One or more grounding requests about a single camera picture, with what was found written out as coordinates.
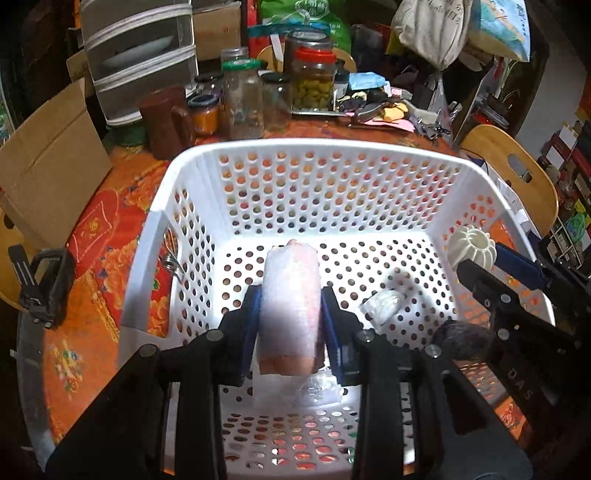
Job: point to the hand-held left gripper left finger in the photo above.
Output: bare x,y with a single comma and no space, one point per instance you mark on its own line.
249,327

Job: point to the green tape roll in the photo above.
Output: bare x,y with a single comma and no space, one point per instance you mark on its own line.
128,136

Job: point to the small dark jar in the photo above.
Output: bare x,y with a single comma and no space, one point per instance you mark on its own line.
341,83

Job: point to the green lid glass jar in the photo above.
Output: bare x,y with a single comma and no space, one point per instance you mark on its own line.
242,99

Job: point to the illustrated blue tote bag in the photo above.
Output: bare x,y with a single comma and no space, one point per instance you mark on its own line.
503,25

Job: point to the red lid glass jar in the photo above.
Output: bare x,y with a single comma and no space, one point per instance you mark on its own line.
314,78

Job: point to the clear plastic bag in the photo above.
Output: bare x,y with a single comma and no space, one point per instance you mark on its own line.
318,390

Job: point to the brown cardboard box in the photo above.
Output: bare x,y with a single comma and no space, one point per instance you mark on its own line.
217,23

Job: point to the open cardboard box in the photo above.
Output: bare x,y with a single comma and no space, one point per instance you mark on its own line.
51,161

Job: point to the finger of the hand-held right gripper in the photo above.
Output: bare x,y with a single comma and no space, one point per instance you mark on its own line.
489,290
519,266

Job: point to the white ribbed squishy toy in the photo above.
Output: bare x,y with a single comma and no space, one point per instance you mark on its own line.
471,244

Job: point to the metal clip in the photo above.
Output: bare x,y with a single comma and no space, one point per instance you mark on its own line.
171,266

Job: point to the black lid glass jar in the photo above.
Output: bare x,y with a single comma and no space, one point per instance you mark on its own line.
276,99

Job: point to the storage shelf with boxes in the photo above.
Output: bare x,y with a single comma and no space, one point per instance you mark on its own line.
570,184

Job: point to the green shopping bag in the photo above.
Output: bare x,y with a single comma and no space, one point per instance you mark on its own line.
300,14

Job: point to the brown ceramic mug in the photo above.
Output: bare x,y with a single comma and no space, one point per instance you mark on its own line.
161,120

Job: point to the black clamp holder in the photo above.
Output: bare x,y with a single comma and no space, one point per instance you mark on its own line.
51,286

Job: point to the blue cloth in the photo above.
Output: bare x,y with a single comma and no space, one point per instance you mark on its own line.
367,81

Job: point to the small white packet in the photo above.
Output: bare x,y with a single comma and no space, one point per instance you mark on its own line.
385,304

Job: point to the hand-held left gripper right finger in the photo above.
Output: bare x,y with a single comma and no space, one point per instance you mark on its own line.
333,327

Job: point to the metal tray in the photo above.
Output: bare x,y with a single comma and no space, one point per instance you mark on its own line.
314,112

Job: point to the white bubble wrap bundle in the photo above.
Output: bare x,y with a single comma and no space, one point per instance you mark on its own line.
291,300

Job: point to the white canvas tote bag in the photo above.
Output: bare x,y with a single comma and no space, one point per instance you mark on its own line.
434,32

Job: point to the white perforated plastic basket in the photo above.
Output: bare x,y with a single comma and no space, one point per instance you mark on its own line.
323,194

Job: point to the dark grey sock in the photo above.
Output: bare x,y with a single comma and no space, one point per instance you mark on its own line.
461,339

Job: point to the orange sauce jar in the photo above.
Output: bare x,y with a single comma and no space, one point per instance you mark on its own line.
203,115

